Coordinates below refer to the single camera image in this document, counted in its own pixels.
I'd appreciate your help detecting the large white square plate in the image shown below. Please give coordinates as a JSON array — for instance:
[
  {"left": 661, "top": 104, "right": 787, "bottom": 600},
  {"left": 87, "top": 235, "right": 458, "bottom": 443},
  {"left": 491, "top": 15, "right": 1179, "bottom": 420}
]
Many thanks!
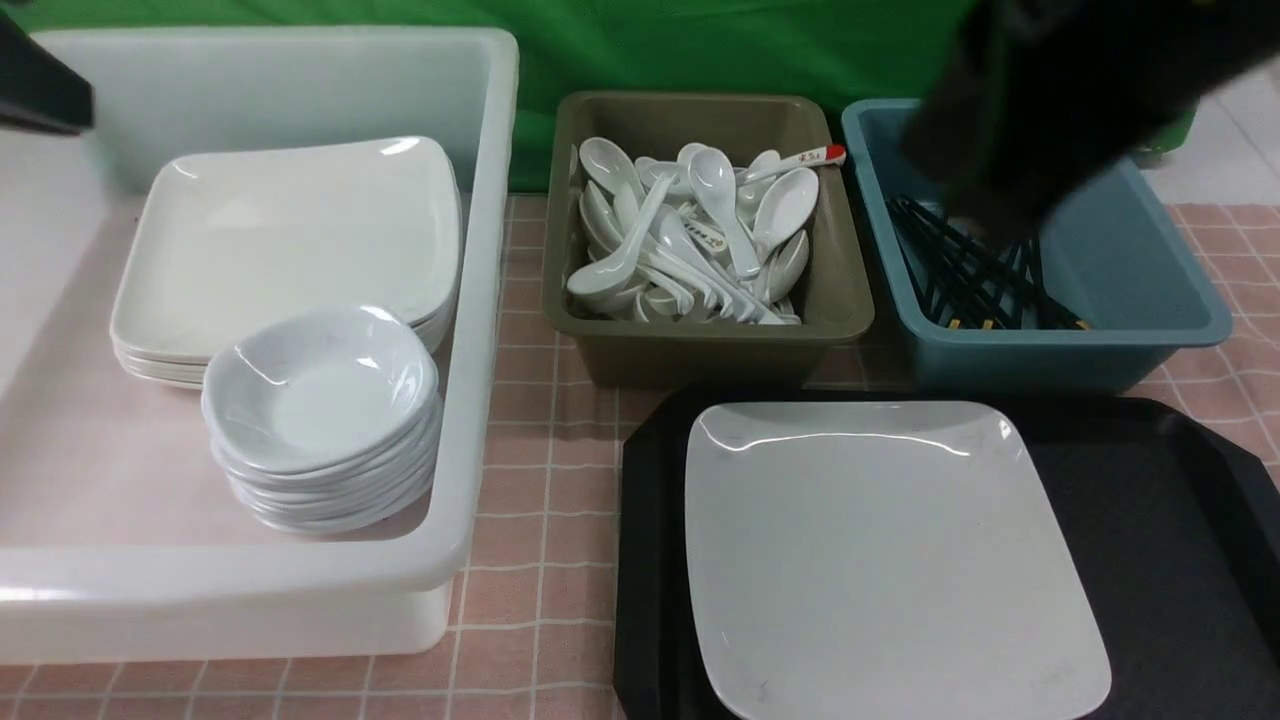
[{"left": 684, "top": 401, "right": 1114, "bottom": 719}]

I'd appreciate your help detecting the small white bowl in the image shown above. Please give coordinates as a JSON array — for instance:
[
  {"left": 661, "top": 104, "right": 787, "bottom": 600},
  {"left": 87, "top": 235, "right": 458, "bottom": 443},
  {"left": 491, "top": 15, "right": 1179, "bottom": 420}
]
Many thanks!
[{"left": 201, "top": 305, "right": 439, "bottom": 475}]

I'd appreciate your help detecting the white ceramic soup spoon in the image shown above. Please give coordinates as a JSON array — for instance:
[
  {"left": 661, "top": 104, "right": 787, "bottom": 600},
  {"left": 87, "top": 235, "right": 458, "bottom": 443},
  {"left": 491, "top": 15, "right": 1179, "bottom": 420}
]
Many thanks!
[{"left": 566, "top": 173, "right": 676, "bottom": 300}]

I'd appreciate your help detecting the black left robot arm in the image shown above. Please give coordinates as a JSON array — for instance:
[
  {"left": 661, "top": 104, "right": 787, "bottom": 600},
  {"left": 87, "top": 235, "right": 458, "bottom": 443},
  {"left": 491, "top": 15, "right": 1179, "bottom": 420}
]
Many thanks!
[{"left": 1, "top": 12, "right": 95, "bottom": 136}]

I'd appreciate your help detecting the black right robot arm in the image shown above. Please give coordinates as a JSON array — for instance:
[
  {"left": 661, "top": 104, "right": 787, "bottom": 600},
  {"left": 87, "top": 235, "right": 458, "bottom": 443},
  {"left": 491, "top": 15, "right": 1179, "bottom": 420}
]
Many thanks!
[{"left": 899, "top": 1, "right": 1279, "bottom": 246}]

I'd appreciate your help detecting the top white plate in stack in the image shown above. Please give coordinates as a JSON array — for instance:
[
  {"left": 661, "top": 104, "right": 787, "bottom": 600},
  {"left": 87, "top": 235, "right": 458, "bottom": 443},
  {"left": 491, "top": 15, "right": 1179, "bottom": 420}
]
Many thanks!
[{"left": 109, "top": 136, "right": 463, "bottom": 364}]

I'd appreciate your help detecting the pile of white spoons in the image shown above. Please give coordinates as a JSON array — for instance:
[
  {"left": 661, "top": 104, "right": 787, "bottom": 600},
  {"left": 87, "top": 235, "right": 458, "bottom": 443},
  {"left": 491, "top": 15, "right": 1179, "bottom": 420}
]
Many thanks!
[{"left": 564, "top": 137, "right": 822, "bottom": 325}]

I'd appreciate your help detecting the olive green plastic bin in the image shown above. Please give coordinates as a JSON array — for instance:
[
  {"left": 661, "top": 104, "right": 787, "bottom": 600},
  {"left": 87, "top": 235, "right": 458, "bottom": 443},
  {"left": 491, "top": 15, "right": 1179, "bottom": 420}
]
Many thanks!
[{"left": 541, "top": 91, "right": 876, "bottom": 388}]

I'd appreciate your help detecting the red-tipped white spoon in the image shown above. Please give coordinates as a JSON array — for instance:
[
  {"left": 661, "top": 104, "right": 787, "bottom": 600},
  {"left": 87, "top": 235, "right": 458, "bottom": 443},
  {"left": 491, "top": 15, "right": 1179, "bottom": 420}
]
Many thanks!
[{"left": 735, "top": 143, "right": 847, "bottom": 186}]

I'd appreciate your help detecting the pink checked tablecloth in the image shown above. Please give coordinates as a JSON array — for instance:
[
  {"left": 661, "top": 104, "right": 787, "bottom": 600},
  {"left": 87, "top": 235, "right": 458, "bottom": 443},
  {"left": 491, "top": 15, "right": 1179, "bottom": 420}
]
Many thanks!
[{"left": 3, "top": 195, "right": 1277, "bottom": 719}]

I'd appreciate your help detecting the pile of black chopsticks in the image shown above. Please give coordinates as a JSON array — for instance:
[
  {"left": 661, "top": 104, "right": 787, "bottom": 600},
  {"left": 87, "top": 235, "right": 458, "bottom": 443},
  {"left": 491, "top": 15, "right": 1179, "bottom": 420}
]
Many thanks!
[{"left": 887, "top": 195, "right": 1092, "bottom": 331}]

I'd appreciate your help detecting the lower white bowls stack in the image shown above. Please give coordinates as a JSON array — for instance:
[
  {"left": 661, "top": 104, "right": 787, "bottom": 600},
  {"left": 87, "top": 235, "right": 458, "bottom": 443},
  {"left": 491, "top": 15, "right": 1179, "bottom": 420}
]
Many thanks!
[{"left": 209, "top": 392, "right": 444, "bottom": 536}]

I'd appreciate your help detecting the green cloth backdrop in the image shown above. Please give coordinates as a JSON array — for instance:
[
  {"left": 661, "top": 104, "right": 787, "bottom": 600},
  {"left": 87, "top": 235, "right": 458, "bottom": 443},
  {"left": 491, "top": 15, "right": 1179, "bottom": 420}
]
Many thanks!
[{"left": 12, "top": 1, "right": 969, "bottom": 193}]

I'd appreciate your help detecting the lower white plates stack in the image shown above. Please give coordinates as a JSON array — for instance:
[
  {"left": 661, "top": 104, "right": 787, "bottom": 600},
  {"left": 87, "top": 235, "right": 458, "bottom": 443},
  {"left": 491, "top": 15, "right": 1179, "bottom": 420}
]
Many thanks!
[{"left": 109, "top": 169, "right": 465, "bottom": 386}]

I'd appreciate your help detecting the blue plastic bin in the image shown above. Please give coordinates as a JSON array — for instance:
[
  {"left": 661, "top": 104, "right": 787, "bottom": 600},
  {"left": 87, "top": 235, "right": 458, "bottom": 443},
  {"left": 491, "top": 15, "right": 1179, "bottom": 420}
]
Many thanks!
[{"left": 841, "top": 99, "right": 1233, "bottom": 395}]

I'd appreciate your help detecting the large white plastic bin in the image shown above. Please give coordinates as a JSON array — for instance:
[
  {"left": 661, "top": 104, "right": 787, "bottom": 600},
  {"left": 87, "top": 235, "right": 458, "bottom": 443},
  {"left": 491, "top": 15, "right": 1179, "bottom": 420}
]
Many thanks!
[{"left": 1, "top": 26, "right": 518, "bottom": 666}]

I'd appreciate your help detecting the black serving tray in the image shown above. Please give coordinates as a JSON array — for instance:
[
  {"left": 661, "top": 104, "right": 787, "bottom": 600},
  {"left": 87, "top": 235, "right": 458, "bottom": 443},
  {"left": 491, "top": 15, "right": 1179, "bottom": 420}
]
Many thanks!
[{"left": 612, "top": 386, "right": 1277, "bottom": 719}]

